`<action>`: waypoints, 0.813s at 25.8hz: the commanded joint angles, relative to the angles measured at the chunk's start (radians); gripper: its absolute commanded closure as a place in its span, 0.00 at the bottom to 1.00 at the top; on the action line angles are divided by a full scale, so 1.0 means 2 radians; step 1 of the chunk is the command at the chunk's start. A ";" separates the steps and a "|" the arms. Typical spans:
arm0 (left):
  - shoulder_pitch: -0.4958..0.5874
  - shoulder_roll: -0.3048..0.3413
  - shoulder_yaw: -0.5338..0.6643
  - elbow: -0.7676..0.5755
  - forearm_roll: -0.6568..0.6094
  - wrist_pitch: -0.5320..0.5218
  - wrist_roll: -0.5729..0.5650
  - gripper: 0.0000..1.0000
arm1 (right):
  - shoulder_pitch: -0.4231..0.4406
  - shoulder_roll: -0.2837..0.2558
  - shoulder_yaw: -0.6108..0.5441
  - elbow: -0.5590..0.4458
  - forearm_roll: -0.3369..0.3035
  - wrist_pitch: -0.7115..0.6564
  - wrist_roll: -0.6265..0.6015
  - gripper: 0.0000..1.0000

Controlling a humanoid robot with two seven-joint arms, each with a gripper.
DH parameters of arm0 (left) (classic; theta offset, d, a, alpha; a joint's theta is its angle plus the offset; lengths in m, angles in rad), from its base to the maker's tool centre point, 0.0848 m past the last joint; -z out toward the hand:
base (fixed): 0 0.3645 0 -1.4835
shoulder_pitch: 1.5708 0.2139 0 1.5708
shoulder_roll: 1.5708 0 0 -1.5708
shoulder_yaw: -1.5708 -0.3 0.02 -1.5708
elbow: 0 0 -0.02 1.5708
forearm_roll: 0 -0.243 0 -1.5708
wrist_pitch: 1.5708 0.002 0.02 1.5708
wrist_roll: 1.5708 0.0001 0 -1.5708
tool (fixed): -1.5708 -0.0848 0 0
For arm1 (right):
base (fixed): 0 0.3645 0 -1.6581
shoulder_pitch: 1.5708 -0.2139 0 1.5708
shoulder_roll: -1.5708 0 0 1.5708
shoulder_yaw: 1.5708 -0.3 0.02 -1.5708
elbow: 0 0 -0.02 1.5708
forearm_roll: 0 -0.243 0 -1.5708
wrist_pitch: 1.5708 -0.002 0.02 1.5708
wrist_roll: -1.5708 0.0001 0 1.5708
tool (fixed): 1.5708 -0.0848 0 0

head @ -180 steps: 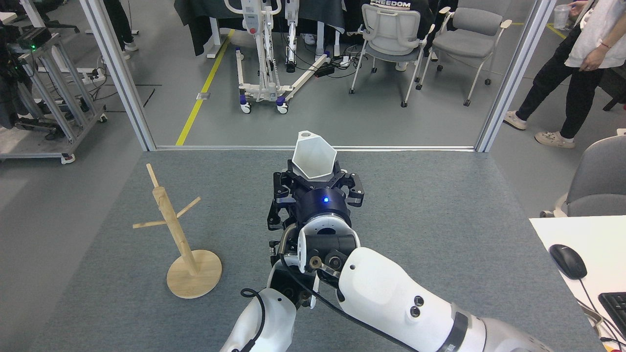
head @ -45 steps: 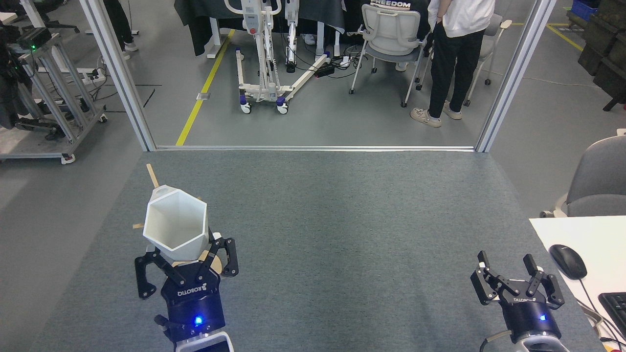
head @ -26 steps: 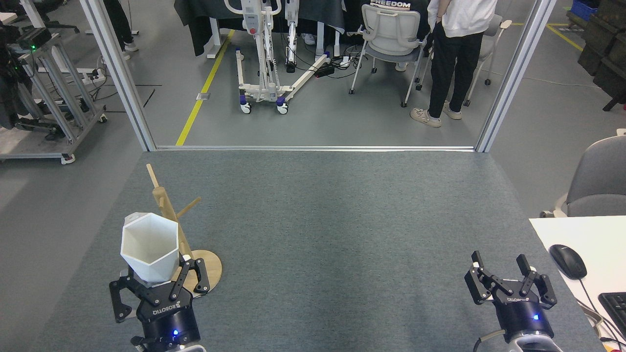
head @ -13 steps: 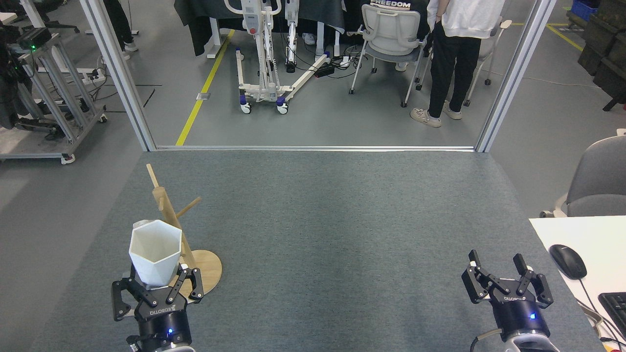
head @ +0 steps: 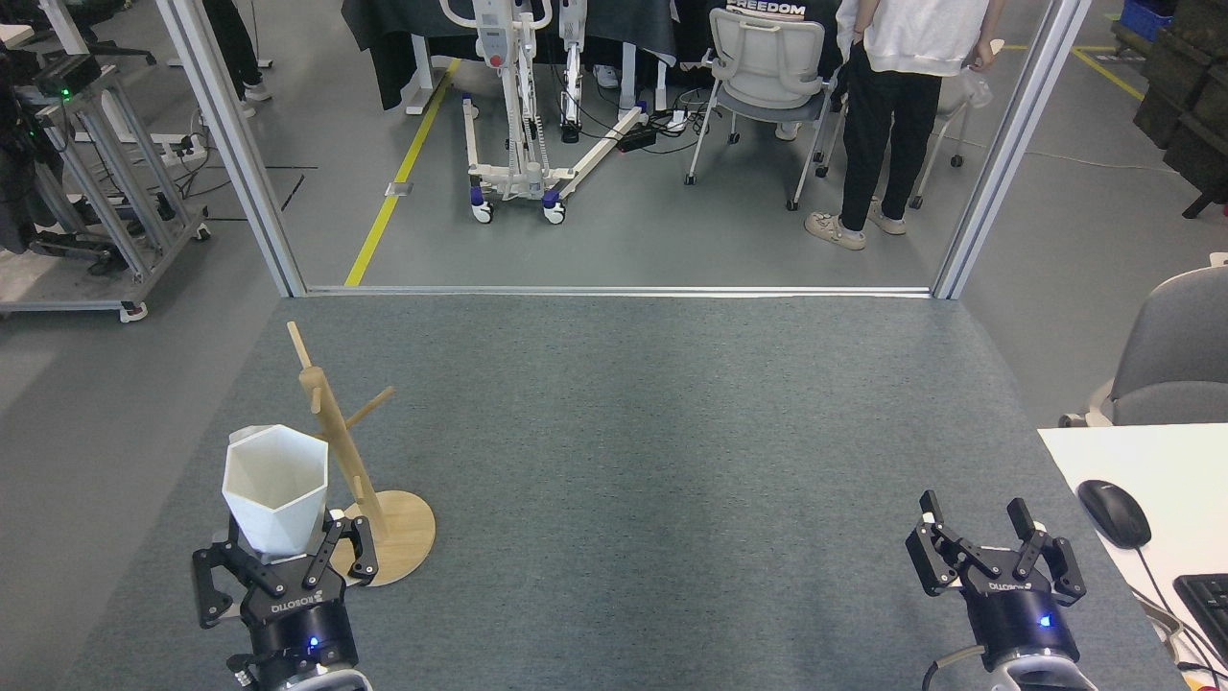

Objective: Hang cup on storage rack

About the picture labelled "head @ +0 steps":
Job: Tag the black keyboard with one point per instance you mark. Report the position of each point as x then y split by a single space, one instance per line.
1207 609

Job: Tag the black computer mouse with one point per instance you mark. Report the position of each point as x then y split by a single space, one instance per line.
1115 513

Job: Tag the white wheeled stand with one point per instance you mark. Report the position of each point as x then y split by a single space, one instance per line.
513 96

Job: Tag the black power strip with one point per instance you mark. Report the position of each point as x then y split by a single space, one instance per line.
638 139

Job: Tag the white faceted cup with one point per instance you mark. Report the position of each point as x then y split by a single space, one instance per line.
273 489

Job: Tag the wooden cup rack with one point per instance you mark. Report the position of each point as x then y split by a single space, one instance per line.
408 537

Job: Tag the person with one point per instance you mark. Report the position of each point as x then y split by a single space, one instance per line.
892 115

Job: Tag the silver frame post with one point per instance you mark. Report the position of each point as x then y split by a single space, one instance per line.
1012 144
230 144

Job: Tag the person's legs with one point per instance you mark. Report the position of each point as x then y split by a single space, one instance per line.
235 48

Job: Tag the white mesh office chair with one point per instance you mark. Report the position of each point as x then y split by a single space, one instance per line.
767 67

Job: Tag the white lift column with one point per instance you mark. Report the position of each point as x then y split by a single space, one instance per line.
573 58

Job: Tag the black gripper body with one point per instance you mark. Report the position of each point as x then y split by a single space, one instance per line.
297 629
1022 619

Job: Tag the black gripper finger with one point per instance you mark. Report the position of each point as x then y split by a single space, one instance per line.
923 561
1067 571
211 585
360 552

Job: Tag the white desk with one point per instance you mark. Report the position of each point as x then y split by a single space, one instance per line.
1180 480

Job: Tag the grey wheeled chair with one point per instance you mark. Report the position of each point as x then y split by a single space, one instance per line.
959 96

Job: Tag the dark stacked crates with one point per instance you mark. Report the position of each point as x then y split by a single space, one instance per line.
1190 96

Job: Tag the blue storage bin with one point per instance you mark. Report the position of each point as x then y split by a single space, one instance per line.
1146 19

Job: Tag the white power strip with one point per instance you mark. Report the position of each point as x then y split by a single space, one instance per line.
677 120

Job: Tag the grey upholstered chair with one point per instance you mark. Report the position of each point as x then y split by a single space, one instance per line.
1180 355

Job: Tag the metal equipment cart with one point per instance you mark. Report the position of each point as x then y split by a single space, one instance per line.
115 192

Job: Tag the black cloth covered table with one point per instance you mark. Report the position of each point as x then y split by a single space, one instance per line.
633 24

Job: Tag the silver frame rail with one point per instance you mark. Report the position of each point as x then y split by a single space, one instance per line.
614 291

